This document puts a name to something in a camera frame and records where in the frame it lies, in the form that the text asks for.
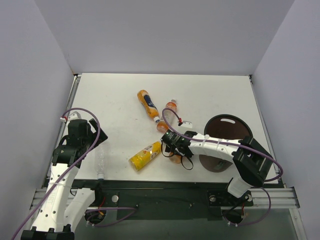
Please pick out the clear empty plastic bottle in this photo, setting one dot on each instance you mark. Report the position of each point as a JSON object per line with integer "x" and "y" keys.
{"x": 100, "y": 163}

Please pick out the small orange berry juice bottle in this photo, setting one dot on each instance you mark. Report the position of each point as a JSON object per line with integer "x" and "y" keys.
{"x": 175, "y": 159}

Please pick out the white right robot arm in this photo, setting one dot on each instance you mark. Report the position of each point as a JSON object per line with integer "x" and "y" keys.
{"x": 251, "y": 160}

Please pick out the aluminium front rail frame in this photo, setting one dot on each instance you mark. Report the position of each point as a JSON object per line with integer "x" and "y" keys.
{"x": 112, "y": 97}

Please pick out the orange bottle dark blue label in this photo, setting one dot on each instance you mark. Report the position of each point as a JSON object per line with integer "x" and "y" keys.
{"x": 151, "y": 110}

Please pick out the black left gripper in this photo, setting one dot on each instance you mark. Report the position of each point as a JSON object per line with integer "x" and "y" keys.
{"x": 96, "y": 132}

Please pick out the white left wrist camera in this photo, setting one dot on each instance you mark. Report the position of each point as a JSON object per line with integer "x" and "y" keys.
{"x": 74, "y": 116}

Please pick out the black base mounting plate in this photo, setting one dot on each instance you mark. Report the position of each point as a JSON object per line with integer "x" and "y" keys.
{"x": 154, "y": 200}

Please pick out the yellow juice bottle blue cap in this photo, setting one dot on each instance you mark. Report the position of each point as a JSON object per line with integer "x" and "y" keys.
{"x": 143, "y": 157}

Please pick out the brown round bin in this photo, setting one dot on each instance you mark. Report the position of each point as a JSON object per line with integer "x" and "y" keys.
{"x": 223, "y": 126}

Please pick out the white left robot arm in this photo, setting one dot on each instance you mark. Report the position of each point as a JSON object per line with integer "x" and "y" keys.
{"x": 56, "y": 219}

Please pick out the clear orange drink bottle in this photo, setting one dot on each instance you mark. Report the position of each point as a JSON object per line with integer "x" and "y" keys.
{"x": 162, "y": 127}

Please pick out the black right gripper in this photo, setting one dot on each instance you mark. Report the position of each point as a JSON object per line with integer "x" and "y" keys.
{"x": 169, "y": 139}

